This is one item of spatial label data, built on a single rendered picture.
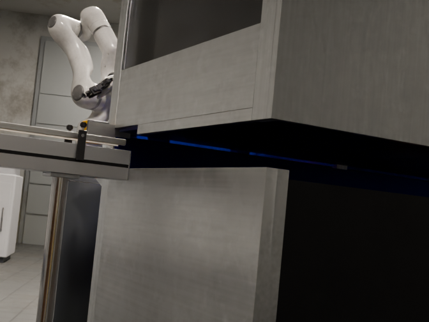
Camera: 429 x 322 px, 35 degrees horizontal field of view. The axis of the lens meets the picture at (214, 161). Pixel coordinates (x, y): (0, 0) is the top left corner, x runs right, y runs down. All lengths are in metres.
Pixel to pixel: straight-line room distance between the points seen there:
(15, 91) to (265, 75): 9.40
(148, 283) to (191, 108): 0.51
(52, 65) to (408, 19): 9.24
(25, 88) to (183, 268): 9.15
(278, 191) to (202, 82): 0.43
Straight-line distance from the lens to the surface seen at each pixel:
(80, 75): 3.12
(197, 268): 1.71
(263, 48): 1.56
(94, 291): 2.36
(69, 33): 3.24
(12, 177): 7.61
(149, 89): 2.10
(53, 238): 2.13
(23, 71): 10.86
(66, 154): 2.09
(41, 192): 10.58
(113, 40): 3.11
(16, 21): 11.04
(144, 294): 1.98
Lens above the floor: 0.78
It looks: 4 degrees up
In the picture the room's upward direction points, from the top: 6 degrees clockwise
